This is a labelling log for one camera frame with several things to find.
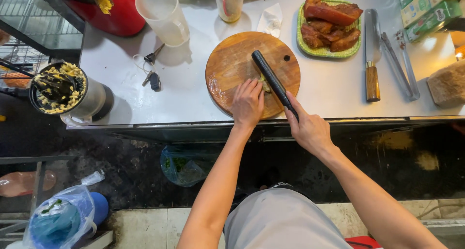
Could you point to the blue plastic bag with greens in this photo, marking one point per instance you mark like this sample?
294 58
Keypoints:
183 165

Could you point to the crumpled white tissue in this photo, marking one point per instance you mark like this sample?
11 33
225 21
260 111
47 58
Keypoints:
270 21

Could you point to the keys with black fob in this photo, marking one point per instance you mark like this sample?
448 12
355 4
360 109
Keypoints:
152 72

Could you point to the roasted pork pieces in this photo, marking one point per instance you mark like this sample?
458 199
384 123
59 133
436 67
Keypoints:
328 36

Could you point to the chopped green herbs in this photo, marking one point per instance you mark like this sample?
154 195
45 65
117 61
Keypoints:
266 84

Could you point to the round wooden cutting board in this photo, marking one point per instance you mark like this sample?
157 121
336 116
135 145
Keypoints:
236 65

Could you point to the brown bread loaf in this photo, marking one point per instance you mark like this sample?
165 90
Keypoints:
448 83

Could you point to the blue bucket with plastic bag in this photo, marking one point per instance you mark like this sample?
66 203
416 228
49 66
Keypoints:
67 216

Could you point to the clear plastic pitcher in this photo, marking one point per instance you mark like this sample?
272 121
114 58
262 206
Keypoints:
162 14

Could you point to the green drink cartons pack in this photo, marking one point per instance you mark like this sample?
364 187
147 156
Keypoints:
428 11

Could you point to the large roasted pork slab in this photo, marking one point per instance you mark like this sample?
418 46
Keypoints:
332 12

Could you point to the steel pot of chopped garlic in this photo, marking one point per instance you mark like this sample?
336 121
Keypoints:
63 89

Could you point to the metal tongs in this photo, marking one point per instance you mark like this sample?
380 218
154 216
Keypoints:
399 65

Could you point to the person's left hand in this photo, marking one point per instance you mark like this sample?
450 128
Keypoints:
247 105

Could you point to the black cleaver knife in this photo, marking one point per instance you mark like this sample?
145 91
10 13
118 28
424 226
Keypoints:
273 81

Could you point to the red container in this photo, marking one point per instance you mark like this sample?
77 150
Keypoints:
116 13

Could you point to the person's left fingers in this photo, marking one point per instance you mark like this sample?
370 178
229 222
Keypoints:
250 89

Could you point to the person's right hand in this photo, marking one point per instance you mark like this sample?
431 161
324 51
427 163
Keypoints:
308 131

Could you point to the plastic cup with straws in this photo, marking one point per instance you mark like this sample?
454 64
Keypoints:
229 3

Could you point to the pink plastic bag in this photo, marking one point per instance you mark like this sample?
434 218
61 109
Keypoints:
23 183

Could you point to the green woven plastic plate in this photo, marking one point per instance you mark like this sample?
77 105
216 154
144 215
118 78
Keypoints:
323 52

